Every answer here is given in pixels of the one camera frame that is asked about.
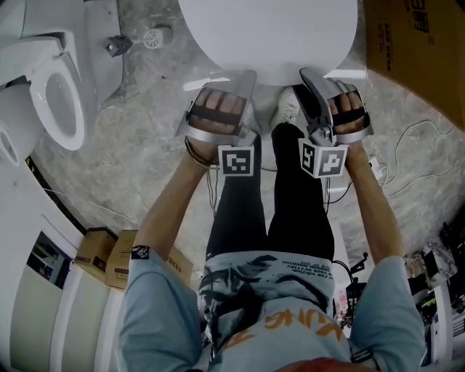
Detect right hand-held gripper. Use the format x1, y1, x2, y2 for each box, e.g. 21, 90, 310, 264
298, 68, 376, 179

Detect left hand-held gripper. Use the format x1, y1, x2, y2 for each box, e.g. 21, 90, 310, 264
175, 70, 261, 178

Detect person's left forearm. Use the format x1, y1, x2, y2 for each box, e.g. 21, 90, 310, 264
139, 137, 227, 263

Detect person's right forearm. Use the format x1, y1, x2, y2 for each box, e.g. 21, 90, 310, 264
342, 142, 406, 270

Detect white toilet with tank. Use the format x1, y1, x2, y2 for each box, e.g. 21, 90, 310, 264
0, 0, 126, 152

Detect small cardboard boxes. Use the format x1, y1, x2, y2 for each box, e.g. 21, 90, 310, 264
105, 229, 195, 292

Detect person's right hand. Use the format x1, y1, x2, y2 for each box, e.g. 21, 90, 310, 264
328, 91, 365, 134

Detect person's left hand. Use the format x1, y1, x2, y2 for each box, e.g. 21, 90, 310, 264
195, 89, 245, 130

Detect person's white shoe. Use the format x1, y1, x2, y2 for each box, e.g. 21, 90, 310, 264
270, 85, 301, 130

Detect thin wrist bangle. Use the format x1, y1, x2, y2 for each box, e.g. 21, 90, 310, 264
183, 136, 212, 170

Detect white power strip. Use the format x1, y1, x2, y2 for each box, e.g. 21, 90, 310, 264
366, 155, 390, 181

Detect large cardboard box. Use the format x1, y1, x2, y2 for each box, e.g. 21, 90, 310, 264
363, 0, 465, 132

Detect person's black trousers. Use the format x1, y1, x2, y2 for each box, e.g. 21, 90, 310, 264
206, 123, 336, 263

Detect small cardboard box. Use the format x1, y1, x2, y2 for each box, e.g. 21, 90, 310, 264
74, 226, 119, 285

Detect person's light blue shirt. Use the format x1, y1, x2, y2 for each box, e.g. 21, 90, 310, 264
116, 245, 428, 372

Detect dark glass window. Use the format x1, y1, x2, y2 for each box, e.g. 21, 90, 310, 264
26, 230, 72, 290

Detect white cable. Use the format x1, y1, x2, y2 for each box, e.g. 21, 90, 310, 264
377, 119, 457, 198

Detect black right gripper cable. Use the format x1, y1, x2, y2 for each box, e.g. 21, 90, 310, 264
323, 175, 355, 216

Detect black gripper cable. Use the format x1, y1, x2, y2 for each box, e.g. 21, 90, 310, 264
323, 175, 355, 216
204, 166, 223, 219

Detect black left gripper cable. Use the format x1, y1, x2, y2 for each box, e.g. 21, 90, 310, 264
204, 166, 223, 219

